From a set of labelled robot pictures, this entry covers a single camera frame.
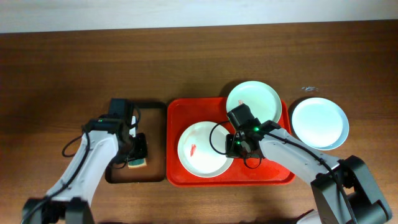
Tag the light blue plate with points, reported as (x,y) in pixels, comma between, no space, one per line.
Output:
(320,123)

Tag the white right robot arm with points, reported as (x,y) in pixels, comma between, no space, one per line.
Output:
(344,190)

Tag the black brown tray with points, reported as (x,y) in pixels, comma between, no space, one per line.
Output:
(153,124)

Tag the white plate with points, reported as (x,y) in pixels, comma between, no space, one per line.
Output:
(201,149)

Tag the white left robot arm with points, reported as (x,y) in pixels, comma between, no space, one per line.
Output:
(104,141)

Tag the red plastic tray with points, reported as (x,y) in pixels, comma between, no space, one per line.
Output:
(183,112)

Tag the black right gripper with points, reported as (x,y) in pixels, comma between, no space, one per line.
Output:
(234,149)

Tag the green and yellow sponge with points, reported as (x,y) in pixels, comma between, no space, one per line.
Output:
(138,163)

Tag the pale green plate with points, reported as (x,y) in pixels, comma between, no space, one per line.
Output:
(261,98)

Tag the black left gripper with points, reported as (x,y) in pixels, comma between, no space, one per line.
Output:
(138,149)

